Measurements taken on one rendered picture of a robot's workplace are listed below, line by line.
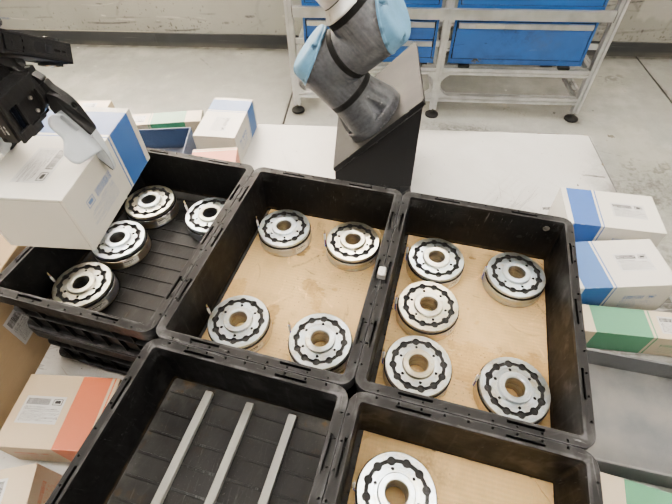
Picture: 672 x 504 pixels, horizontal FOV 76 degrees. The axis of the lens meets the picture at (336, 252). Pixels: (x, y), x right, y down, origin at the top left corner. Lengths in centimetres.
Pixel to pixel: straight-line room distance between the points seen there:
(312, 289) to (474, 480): 39
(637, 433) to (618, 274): 29
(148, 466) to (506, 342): 58
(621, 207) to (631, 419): 47
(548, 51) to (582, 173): 148
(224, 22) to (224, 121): 240
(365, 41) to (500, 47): 183
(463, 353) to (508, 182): 64
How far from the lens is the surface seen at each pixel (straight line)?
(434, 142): 136
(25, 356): 101
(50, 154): 69
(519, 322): 81
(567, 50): 281
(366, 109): 101
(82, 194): 63
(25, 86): 61
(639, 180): 273
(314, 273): 81
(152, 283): 88
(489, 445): 62
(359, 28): 91
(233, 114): 134
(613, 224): 111
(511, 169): 132
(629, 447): 93
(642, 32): 395
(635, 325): 99
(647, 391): 100
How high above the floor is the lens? 147
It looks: 50 degrees down
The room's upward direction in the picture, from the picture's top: 2 degrees counter-clockwise
